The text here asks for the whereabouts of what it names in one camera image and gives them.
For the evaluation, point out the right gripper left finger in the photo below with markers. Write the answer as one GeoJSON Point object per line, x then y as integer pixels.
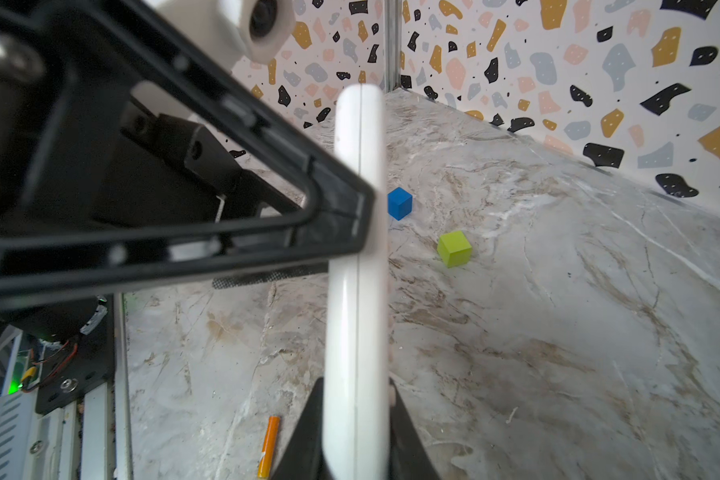
{"type": "Point", "coordinates": [303, 457]}

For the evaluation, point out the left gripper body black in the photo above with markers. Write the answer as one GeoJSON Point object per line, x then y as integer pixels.
{"type": "Point", "coordinates": [126, 174]}

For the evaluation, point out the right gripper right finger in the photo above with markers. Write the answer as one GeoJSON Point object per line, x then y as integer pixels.
{"type": "Point", "coordinates": [408, 459]}

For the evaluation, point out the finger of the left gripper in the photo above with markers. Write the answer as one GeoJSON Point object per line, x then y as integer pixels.
{"type": "Point", "coordinates": [180, 180]}

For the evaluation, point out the white red remote control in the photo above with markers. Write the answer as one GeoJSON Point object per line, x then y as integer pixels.
{"type": "Point", "coordinates": [356, 401]}

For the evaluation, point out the orange battery lower left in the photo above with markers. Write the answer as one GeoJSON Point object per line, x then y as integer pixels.
{"type": "Point", "coordinates": [268, 448]}

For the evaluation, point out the blue cube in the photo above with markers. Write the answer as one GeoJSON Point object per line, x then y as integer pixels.
{"type": "Point", "coordinates": [400, 203]}

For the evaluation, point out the green cube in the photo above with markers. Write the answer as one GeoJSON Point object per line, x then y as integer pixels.
{"type": "Point", "coordinates": [454, 249]}

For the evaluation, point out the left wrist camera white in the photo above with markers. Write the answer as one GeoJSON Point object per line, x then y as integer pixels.
{"type": "Point", "coordinates": [228, 30]}

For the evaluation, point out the aluminium mounting rail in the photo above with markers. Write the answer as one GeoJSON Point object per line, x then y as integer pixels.
{"type": "Point", "coordinates": [64, 405]}

